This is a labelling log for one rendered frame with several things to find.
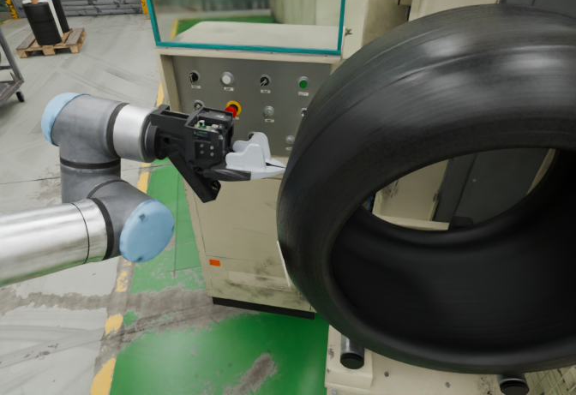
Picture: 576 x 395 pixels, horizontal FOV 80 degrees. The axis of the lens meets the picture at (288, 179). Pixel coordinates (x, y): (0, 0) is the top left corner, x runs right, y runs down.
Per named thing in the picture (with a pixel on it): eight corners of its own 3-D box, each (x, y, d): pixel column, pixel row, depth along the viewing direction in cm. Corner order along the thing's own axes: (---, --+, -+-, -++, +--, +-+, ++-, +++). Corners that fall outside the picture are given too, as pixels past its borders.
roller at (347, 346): (346, 237, 93) (345, 225, 91) (363, 238, 92) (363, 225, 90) (340, 368, 65) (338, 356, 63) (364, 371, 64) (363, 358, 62)
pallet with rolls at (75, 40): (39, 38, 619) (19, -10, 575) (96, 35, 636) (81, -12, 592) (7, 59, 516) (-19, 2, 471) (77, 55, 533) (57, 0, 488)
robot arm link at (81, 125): (79, 142, 63) (76, 86, 60) (144, 155, 62) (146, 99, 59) (37, 155, 54) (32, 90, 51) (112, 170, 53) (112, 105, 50)
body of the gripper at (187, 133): (222, 134, 49) (141, 118, 50) (221, 182, 54) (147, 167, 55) (237, 111, 55) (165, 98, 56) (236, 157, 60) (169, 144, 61)
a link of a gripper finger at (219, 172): (248, 178, 52) (191, 166, 52) (248, 186, 52) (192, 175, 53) (255, 161, 55) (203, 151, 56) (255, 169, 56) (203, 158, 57)
